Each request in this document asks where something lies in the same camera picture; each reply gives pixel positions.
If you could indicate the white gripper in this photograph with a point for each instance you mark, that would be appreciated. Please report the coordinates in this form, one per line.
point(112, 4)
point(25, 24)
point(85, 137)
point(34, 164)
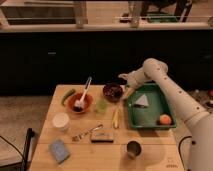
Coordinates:
point(135, 79)

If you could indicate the dark purple grapes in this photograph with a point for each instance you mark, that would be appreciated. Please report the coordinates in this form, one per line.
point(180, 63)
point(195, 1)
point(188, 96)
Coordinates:
point(114, 91)

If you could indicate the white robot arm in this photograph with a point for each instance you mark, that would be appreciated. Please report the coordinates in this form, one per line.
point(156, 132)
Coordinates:
point(198, 119)

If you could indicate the purple bowl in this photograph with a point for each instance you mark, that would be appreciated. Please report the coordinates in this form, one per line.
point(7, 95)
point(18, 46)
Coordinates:
point(109, 98)

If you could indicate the orange bowl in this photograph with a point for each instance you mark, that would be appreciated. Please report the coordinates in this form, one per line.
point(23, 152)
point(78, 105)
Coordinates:
point(87, 103)

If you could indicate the grey triangular cloth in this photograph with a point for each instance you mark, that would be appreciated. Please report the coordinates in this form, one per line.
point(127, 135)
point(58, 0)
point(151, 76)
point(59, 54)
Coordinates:
point(142, 101)

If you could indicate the green plastic tray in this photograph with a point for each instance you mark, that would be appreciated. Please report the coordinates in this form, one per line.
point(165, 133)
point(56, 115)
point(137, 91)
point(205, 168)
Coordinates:
point(149, 117)

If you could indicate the small green cup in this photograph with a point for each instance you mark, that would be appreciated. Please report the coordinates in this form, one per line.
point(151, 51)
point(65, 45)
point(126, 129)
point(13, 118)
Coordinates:
point(101, 106)

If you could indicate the orange fruit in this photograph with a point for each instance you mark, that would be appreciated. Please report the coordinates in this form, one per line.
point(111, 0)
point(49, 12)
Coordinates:
point(165, 119)

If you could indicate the green pepper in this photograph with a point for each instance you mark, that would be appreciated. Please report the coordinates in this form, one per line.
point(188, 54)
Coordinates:
point(68, 93)

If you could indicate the metal cup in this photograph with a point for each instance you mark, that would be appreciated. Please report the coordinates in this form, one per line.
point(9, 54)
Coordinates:
point(134, 149)

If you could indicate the metal fork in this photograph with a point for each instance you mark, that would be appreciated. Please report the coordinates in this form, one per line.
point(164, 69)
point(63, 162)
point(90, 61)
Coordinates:
point(80, 136)

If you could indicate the white round container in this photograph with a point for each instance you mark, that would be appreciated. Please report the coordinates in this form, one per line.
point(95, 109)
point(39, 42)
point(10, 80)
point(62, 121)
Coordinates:
point(61, 121)

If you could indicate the blue sponge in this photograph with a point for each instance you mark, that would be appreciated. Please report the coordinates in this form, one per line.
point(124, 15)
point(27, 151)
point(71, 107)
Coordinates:
point(59, 151)

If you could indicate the black stand left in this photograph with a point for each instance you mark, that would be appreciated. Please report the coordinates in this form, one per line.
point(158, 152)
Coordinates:
point(25, 153)

